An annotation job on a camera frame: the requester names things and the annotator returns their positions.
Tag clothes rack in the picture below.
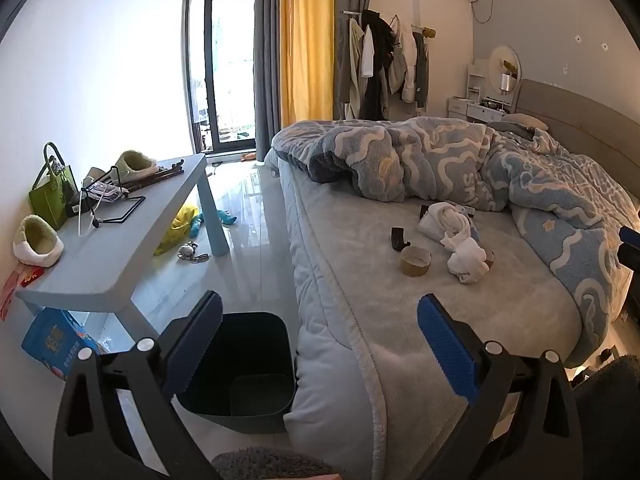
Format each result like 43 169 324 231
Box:
340 7 437 122

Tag yellow and teal toy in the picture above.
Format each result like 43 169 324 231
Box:
153 202 201 257

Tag glass balcony door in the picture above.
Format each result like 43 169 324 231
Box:
182 0 259 154

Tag red packet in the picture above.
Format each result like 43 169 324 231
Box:
0 265 44 322

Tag dark wooden sticks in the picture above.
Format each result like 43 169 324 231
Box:
126 158 186 194

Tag cream fleece slipper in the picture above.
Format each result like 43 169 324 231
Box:
12 214 65 269
113 149 159 185

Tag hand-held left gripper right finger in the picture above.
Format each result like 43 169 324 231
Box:
417 294 584 480

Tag brown tape roll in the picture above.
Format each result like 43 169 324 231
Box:
399 245 432 277

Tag blue printed bag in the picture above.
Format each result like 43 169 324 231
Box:
21 307 96 377

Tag white dressing table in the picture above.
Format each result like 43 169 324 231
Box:
447 58 516 124

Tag grey pillow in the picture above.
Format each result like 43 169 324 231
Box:
501 112 551 134

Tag dark plastic waste bin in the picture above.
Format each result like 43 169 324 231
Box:
172 311 297 436

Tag blue patterned fleece blanket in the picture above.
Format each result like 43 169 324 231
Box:
272 115 640 362

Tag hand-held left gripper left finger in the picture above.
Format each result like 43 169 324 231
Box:
52 290 224 480

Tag round mirror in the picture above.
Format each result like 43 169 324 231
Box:
488 45 521 112

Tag beige coat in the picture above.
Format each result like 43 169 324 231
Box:
335 15 366 122

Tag green tote bag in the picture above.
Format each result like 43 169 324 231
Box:
28 142 79 231

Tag black wire stand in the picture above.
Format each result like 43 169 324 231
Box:
77 166 147 227

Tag grey garment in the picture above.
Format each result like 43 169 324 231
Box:
412 30 431 109

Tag yellow curtain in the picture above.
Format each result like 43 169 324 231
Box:
278 0 335 124

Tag blue plush toy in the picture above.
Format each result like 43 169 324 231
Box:
189 209 239 236

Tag white jacket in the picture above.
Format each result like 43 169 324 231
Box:
387 15 419 104

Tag bed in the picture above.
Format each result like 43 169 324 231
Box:
263 77 640 472

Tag light blue table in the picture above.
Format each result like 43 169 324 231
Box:
15 154 232 342

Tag plush keychain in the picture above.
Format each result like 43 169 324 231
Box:
177 242 211 264

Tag black coat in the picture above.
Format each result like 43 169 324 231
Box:
360 8 396 122

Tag white shirt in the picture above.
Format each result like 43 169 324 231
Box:
360 25 376 79

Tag clear plastic packet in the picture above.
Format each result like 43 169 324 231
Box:
87 182 124 204

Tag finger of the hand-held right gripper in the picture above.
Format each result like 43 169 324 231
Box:
619 226 640 267

